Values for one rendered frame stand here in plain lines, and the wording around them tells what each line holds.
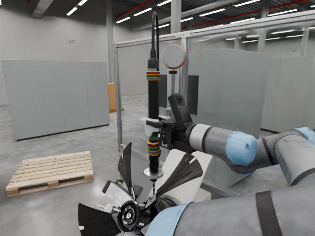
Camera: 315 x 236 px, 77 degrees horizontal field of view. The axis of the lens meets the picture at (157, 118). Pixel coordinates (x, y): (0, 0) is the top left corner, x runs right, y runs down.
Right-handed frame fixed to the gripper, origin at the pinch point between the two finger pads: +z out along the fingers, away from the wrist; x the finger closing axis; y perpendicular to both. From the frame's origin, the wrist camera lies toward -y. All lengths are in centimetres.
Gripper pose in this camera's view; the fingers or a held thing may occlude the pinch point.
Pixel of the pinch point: (147, 117)
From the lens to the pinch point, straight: 68.8
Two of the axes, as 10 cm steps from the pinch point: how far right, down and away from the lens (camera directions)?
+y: 0.0, 9.7, 2.4
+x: 7.0, -1.7, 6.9
